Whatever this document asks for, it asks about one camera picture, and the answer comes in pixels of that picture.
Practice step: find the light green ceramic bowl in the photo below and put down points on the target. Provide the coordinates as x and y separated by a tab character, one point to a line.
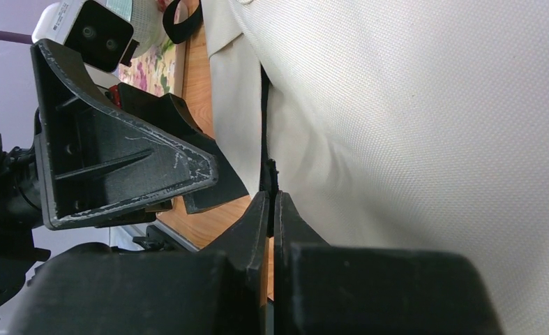
146	19

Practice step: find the floral rectangular tray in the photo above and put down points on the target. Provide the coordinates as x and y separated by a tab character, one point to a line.
159	70

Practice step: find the beige canvas backpack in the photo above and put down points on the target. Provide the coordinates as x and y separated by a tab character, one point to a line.
399	124

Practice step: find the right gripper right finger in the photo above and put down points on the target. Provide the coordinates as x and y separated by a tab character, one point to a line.
325	289

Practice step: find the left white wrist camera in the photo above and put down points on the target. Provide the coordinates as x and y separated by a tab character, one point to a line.
103	38

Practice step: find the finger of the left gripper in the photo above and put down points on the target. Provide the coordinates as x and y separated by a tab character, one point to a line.
171	114

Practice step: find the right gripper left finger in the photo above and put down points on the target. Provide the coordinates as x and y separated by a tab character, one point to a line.
92	289

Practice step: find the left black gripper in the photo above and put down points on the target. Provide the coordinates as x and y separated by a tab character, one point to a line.
95	161

